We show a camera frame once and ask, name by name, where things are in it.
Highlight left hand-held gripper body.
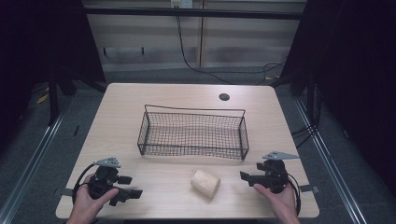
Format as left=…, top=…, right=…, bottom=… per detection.
left=88, top=157, right=122, bottom=200

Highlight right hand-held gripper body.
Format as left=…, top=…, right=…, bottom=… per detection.
left=262, top=151, right=301, bottom=194

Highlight beige loofah sponge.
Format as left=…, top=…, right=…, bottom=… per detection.
left=190, top=169, right=221, bottom=200

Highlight black wire mesh basket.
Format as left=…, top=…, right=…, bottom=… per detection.
left=136, top=104, right=250, bottom=161

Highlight person's right hand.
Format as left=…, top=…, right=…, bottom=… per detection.
left=252, top=182, right=302, bottom=224

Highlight person's left hand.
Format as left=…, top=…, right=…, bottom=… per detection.
left=66, top=174, right=120, bottom=224

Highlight yellow floor object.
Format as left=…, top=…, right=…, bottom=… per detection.
left=35, top=89, right=50, bottom=105

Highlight black curtain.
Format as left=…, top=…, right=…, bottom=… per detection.
left=0, top=0, right=107, bottom=153
left=274, top=0, right=396, bottom=169

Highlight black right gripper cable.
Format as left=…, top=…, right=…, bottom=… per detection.
left=287, top=173, right=303, bottom=217

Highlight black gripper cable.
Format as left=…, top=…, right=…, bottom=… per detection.
left=71, top=162, right=95, bottom=205
left=287, top=173, right=303, bottom=217

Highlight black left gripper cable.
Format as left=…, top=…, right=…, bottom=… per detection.
left=71, top=162, right=95, bottom=205

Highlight metal floor rail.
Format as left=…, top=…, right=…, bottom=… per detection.
left=0, top=99, right=74, bottom=224
left=292, top=96, right=370, bottom=224

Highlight black floor cables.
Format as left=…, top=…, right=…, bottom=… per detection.
left=290, top=83, right=323, bottom=149

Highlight long black wall cable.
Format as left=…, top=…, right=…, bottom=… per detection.
left=176, top=14, right=286, bottom=86

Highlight black horizontal frame bar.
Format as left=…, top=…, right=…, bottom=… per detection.
left=83, top=7, right=309, bottom=21

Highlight white wall socket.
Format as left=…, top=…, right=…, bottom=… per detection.
left=170, top=0, right=194, bottom=9

